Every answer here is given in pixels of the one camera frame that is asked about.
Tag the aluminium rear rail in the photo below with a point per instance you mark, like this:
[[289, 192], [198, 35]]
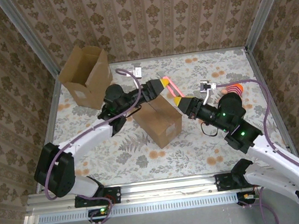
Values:
[[199, 53]]

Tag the aluminium frame post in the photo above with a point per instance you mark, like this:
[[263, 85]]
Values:
[[32, 36], [264, 9]]

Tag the striped doll toy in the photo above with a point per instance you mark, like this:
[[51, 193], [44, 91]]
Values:
[[234, 88]]

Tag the pink utility knife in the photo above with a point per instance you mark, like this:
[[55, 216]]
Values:
[[175, 88]]

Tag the aluminium side rail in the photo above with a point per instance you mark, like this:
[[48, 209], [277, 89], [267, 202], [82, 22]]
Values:
[[52, 115], [260, 77]]

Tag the black controller board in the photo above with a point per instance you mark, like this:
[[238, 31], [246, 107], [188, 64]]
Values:
[[96, 213], [243, 197]]

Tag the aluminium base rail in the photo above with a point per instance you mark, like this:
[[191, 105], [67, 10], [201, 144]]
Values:
[[168, 186]]

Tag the cardboard express box with label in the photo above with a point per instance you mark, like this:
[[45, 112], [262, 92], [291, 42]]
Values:
[[94, 77]]

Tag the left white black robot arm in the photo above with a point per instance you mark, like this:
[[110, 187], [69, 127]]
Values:
[[88, 140]]

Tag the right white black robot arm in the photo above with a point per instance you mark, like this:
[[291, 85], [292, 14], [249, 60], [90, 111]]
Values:
[[279, 162]]

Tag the plain cardboard express box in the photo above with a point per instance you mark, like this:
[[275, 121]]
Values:
[[156, 127]]

